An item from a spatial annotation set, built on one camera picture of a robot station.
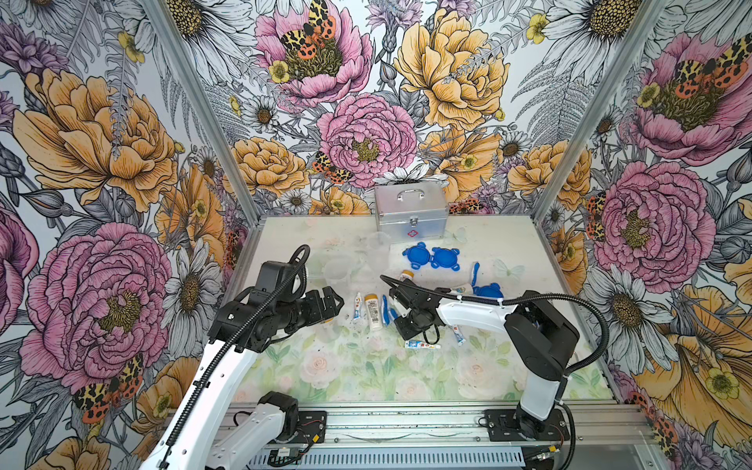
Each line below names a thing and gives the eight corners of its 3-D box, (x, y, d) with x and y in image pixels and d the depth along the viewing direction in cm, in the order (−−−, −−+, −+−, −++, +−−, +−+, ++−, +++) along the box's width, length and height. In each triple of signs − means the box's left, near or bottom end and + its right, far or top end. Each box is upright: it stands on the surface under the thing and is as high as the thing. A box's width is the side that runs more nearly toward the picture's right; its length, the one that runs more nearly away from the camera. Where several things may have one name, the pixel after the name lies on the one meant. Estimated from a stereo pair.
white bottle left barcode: (366, 330, 93) (366, 327, 91) (364, 298, 100) (364, 294, 98) (381, 329, 93) (381, 325, 91) (378, 296, 100) (378, 293, 98)
